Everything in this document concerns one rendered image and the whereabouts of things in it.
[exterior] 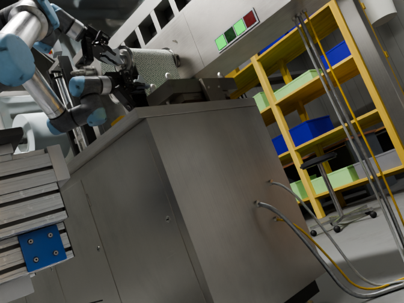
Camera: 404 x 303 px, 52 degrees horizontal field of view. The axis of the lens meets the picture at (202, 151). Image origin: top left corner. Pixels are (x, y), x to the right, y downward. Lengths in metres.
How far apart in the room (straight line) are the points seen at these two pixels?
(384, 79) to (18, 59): 1.27
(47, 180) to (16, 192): 0.07
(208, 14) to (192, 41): 0.16
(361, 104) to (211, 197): 7.14
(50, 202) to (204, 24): 1.25
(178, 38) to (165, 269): 1.15
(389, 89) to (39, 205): 1.29
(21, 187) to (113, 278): 0.85
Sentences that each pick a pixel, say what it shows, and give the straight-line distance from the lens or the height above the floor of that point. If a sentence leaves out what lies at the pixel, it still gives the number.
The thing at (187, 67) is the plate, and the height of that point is 1.20.
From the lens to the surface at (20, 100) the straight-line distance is 2.78.
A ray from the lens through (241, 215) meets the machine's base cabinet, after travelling 1.55.
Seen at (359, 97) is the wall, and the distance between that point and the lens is 8.47.
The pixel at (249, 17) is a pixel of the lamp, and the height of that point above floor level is 1.19.
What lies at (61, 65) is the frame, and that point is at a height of 1.39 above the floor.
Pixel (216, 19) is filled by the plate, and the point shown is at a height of 1.29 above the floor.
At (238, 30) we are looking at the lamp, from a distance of 1.88.
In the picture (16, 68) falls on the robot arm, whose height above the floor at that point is 0.94.
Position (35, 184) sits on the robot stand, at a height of 0.69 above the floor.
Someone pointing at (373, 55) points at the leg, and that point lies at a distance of 1.76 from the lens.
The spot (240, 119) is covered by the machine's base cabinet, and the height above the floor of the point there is 0.80.
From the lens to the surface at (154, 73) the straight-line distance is 1.92.
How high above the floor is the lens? 0.47
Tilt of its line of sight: 9 degrees up
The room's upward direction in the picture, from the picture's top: 21 degrees counter-clockwise
